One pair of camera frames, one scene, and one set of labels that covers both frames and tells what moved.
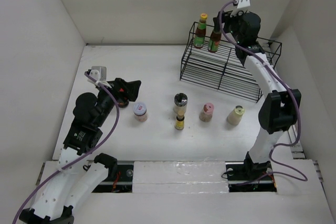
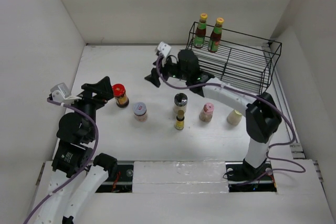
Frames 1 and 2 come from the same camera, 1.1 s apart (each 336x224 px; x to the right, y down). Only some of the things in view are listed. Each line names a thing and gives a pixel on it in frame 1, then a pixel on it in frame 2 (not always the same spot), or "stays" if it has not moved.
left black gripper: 130,88 → 103,87
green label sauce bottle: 214,42 stays
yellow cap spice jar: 235,115 stays
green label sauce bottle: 200,32 stays
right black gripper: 227,19 → 154,77
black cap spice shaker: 180,100 stays
